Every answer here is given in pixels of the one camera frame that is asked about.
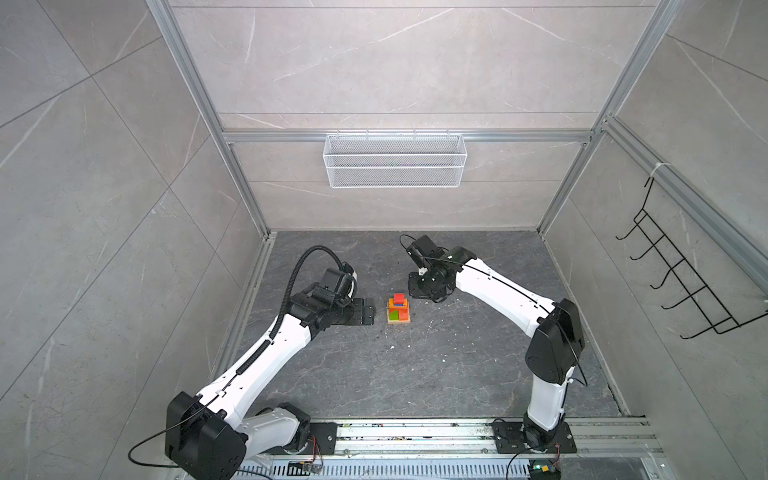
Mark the orange-yellow rectangular block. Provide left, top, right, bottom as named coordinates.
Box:
left=388, top=298, right=409, bottom=310

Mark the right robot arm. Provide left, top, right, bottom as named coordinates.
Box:
left=408, top=252, right=584, bottom=452

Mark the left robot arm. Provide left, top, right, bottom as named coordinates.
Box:
left=165, top=294, right=376, bottom=479

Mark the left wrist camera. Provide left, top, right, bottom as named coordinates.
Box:
left=312, top=262, right=357, bottom=304

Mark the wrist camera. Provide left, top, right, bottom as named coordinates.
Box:
left=406, top=235, right=447, bottom=270
left=312, top=262, right=357, bottom=304

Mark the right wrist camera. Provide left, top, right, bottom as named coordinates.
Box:
left=406, top=235, right=447, bottom=270

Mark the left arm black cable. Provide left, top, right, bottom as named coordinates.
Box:
left=127, top=244, right=346, bottom=468

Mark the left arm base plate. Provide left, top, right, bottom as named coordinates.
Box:
left=265, top=421, right=339, bottom=455

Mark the white wire mesh basket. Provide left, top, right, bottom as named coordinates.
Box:
left=323, top=133, right=468, bottom=189

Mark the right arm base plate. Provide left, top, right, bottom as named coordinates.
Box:
left=489, top=419, right=577, bottom=454

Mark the aluminium mounting rail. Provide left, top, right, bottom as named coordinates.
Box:
left=305, top=418, right=663, bottom=460

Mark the black wire hook rack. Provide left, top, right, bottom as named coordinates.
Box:
left=615, top=178, right=767, bottom=340

